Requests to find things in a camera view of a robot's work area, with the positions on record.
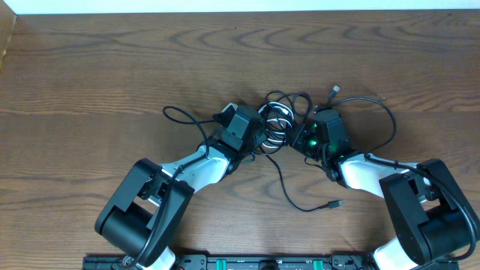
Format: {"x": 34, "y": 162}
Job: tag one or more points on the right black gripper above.
{"x": 297, "y": 136}

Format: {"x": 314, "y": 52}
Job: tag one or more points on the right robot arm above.
{"x": 434, "y": 223}

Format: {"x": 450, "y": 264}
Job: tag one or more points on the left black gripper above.
{"x": 260, "y": 136}

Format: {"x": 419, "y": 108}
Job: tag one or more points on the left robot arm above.
{"x": 142, "y": 215}

